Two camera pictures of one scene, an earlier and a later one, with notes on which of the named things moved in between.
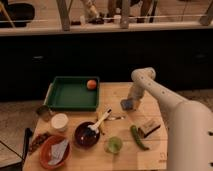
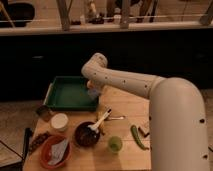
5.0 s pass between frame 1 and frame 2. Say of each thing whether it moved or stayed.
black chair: stayed
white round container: stayed
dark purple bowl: stayed
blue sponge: moved
